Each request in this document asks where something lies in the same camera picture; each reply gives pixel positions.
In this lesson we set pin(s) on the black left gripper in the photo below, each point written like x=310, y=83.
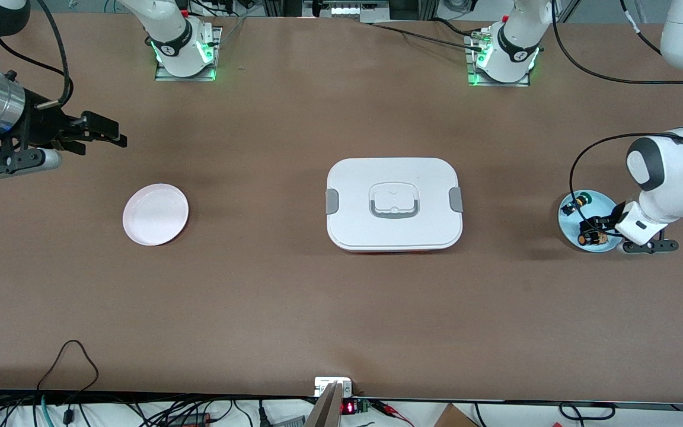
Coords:
x=605, y=222

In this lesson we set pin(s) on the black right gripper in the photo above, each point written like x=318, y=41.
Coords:
x=41, y=126

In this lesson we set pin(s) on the orange push-button switch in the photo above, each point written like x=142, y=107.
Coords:
x=584, y=239

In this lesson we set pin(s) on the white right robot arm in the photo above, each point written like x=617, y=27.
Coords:
x=178, y=44

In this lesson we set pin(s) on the light blue round plate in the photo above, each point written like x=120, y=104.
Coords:
x=599, y=204

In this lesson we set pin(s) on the pink round plate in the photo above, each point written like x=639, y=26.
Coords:
x=155, y=214

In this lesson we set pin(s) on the brown cardboard piece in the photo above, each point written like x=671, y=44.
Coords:
x=454, y=418

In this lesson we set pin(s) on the white lidded lunch box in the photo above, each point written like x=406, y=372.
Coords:
x=353, y=225

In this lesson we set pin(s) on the red clip leads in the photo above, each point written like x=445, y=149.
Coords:
x=386, y=406

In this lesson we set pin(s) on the black power adapter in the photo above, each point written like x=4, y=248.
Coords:
x=190, y=420

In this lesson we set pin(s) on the circuit board red display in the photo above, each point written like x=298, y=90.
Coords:
x=348, y=407

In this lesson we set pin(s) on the small white mounting block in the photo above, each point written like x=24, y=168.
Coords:
x=324, y=385

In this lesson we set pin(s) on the grey metal pole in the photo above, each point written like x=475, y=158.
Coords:
x=325, y=412

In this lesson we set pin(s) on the green push-button switch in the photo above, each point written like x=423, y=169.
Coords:
x=583, y=198

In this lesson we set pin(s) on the aluminium frame structure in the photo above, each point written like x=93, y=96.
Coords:
x=347, y=9

